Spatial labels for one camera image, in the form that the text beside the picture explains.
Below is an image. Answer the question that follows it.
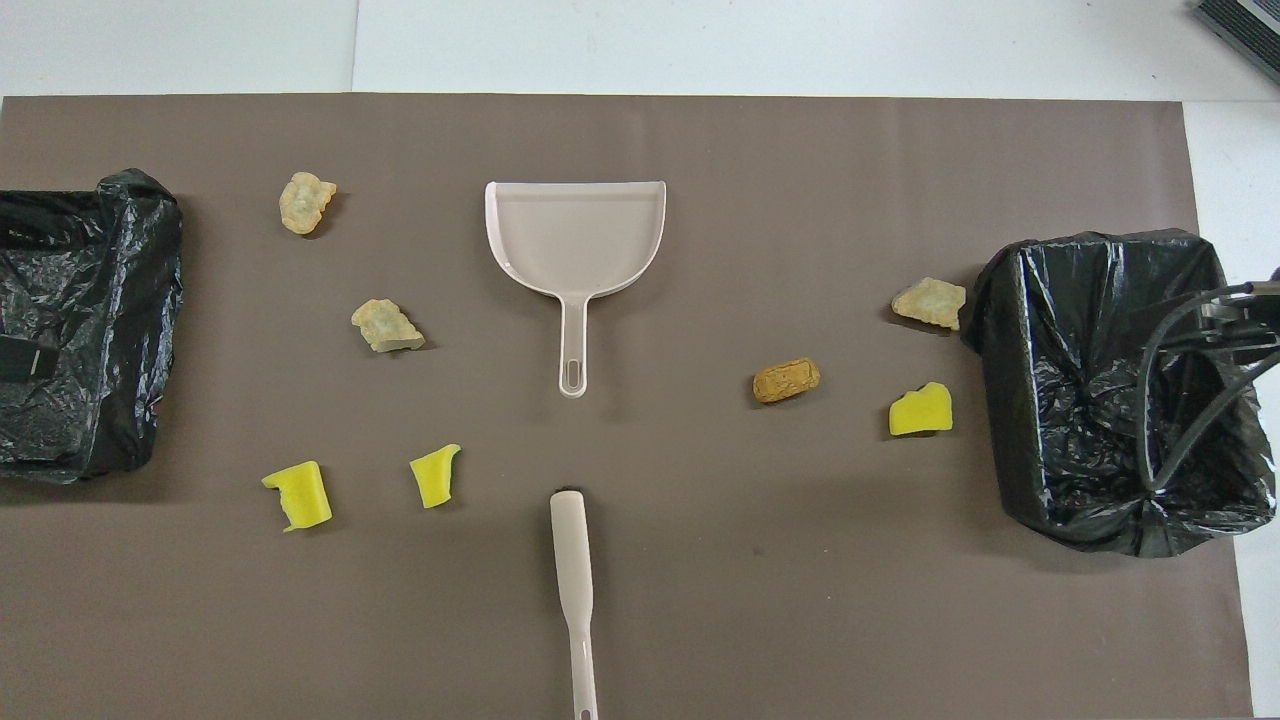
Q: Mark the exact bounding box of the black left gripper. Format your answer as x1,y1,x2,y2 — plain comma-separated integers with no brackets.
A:
0,338,57,383

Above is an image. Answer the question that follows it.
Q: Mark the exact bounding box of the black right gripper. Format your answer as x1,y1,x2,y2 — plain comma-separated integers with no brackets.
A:
1198,266,1280,363

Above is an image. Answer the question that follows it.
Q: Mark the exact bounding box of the beige sponge piece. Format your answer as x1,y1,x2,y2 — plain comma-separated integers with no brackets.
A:
279,172,338,236
892,277,968,332
351,299,426,354

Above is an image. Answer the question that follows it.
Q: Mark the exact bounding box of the yellow sponge piece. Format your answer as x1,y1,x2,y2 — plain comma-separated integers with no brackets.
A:
889,382,954,437
262,461,333,533
410,444,462,509

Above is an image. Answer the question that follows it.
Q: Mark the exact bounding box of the brown sponge piece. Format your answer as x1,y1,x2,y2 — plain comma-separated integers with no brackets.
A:
753,358,822,405

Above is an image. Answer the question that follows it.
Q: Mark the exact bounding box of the beige plastic dustpan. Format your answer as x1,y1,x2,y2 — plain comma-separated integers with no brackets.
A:
485,181,668,399

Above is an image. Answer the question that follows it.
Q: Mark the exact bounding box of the beige brush with black bristles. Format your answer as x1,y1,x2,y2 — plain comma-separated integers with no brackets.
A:
549,487,599,720

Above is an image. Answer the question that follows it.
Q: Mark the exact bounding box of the black bag-lined bin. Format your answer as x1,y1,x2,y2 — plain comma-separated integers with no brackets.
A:
0,168,185,485
962,229,1278,558

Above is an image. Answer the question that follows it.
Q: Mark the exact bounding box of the dark ribbed device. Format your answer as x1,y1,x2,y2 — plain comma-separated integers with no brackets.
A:
1190,0,1280,86

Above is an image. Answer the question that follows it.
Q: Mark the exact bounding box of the brown paper table mat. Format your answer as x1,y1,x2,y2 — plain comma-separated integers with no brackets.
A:
0,93,1254,720

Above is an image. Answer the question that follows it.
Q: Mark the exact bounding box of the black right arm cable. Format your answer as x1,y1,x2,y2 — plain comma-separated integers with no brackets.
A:
1143,283,1280,493

